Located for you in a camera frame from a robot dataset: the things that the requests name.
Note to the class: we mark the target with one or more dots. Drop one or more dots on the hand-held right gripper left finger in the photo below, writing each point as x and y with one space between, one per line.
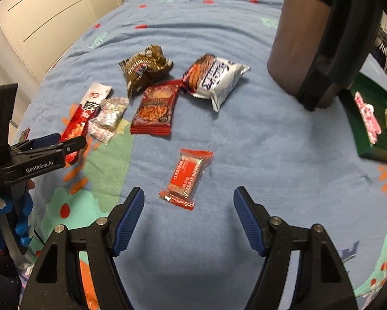
130 219

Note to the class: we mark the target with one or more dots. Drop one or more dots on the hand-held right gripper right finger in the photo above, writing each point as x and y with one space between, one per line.
248 219

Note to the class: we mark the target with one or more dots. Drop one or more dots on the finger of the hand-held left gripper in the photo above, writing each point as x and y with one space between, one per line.
74 145
45 140

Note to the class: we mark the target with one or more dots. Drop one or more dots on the long red and white packet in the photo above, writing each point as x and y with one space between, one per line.
83 113

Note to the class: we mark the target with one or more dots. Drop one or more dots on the small clear candy packet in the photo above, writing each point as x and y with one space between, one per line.
108 119

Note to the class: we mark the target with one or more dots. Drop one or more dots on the small orange snack packet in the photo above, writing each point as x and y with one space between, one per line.
185 176

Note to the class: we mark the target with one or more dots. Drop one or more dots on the dark red snack packet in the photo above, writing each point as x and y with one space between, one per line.
154 106

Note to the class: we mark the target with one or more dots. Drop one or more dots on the brown snack bag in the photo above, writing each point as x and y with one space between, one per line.
145 64

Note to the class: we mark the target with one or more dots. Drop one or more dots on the white and orange snack bag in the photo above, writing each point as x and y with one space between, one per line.
216 77

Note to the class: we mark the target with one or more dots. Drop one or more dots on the green box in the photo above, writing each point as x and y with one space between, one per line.
382 103

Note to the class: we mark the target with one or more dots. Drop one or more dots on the person's left hand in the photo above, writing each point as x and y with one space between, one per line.
24 213

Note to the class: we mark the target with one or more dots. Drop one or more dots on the blue printed blanket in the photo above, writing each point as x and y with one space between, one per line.
261 155

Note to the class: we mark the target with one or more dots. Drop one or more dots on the white wardrobe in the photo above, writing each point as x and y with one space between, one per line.
51 13

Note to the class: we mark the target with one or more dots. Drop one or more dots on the pink snack packet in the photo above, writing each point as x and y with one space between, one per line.
367 116

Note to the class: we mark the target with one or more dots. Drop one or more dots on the brown chair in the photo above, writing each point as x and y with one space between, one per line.
296 45

